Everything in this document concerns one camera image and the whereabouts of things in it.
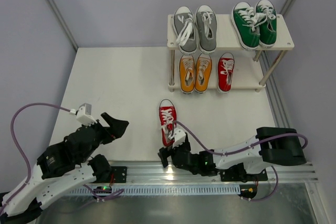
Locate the red sneaker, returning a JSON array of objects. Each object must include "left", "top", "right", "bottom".
[
  {"left": 217, "top": 52, "right": 235, "bottom": 93},
  {"left": 159, "top": 99, "right": 177, "bottom": 147}
]

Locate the orange sneaker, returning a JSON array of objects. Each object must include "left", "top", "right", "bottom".
[
  {"left": 179, "top": 56, "right": 195, "bottom": 94},
  {"left": 195, "top": 54, "right": 212, "bottom": 93}
]

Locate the grey sneaker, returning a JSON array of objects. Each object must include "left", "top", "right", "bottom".
[
  {"left": 173, "top": 6, "right": 197, "bottom": 56},
  {"left": 195, "top": 5, "right": 217, "bottom": 55}
]

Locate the green sneaker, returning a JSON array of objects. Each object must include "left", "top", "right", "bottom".
[
  {"left": 230, "top": 2, "right": 260, "bottom": 50},
  {"left": 255, "top": 0, "right": 277, "bottom": 48}
]

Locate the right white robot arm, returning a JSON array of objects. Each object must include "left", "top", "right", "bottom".
[{"left": 158, "top": 127, "right": 308, "bottom": 183}]

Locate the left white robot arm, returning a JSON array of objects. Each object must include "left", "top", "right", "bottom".
[{"left": 1, "top": 113, "right": 129, "bottom": 223}]

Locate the white two-tier shoe shelf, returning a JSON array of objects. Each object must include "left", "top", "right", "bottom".
[{"left": 166, "top": 14, "right": 295, "bottom": 94}]

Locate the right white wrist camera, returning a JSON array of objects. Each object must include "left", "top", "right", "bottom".
[{"left": 173, "top": 127, "right": 186, "bottom": 148}]

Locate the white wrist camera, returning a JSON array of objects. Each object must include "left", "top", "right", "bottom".
[
  {"left": 69, "top": 103, "right": 97, "bottom": 126},
  {"left": 173, "top": 127, "right": 186, "bottom": 148}
]

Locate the aluminium mounting rail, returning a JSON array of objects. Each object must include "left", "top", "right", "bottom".
[{"left": 109, "top": 161, "right": 319, "bottom": 185}]

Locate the white slotted cable duct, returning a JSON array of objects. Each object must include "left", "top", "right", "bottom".
[{"left": 62, "top": 184, "right": 241, "bottom": 196}]

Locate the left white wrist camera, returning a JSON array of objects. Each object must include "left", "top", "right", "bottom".
[{"left": 69, "top": 103, "right": 97, "bottom": 126}]

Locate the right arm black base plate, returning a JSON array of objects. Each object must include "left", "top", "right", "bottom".
[{"left": 219, "top": 163, "right": 268, "bottom": 183}]

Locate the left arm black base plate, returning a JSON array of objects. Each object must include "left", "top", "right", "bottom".
[{"left": 110, "top": 166, "right": 128, "bottom": 184}]

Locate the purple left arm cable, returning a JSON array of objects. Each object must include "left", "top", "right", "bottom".
[{"left": 0, "top": 102, "right": 125, "bottom": 214}]

